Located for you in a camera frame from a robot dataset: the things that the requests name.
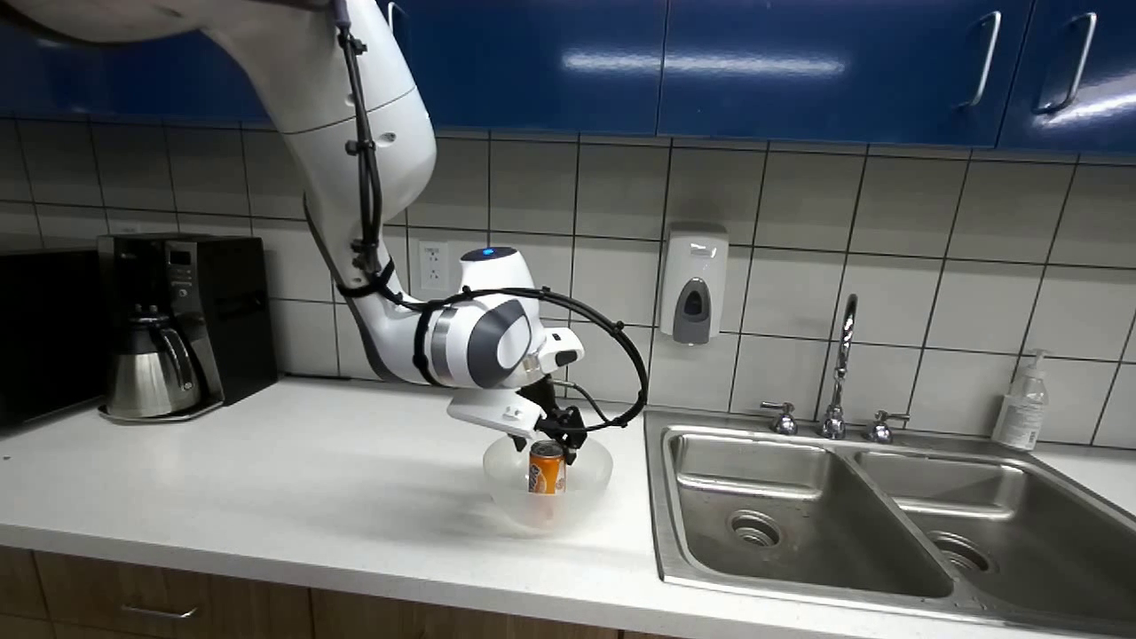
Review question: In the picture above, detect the white wall outlet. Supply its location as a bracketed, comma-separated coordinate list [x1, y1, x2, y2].
[413, 237, 458, 296]

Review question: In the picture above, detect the translucent plastic bowl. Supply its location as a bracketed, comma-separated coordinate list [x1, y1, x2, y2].
[478, 425, 618, 544]

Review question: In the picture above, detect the orange soda can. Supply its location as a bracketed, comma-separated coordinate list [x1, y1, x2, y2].
[526, 439, 573, 497]

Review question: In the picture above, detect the silver drawer handle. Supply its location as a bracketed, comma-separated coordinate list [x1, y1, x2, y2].
[112, 599, 202, 628]

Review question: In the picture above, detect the chrome faucet handle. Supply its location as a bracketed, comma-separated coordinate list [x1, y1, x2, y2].
[863, 410, 913, 447]
[757, 401, 802, 437]

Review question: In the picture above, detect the black coffee maker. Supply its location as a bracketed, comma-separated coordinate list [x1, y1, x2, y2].
[99, 232, 282, 421]

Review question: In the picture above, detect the steel coffee carafe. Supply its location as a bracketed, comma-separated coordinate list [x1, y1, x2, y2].
[104, 308, 206, 425]

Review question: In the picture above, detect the white wall soap dispenser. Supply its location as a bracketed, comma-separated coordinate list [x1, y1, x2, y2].
[652, 229, 736, 349]

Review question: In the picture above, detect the silver cabinet handle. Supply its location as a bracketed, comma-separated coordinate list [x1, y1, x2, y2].
[970, 7, 1008, 114]
[1036, 11, 1100, 118]

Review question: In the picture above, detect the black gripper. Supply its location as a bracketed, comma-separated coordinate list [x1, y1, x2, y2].
[508, 372, 594, 468]

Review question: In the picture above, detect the clear pump bottle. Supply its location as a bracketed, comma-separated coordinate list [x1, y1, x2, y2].
[989, 350, 1053, 456]

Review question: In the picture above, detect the stainless steel double sink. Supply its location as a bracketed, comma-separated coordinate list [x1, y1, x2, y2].
[638, 410, 1136, 637]

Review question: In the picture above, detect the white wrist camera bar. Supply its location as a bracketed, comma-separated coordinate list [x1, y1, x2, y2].
[445, 387, 551, 447]

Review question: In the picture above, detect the black microwave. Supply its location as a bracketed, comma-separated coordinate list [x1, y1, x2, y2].
[0, 245, 116, 437]

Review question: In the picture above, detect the chrome sink faucet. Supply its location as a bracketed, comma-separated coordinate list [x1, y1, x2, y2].
[813, 290, 863, 439]

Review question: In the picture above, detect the wooden drawer front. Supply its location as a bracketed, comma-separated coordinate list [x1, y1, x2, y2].
[310, 586, 625, 639]
[31, 549, 321, 639]

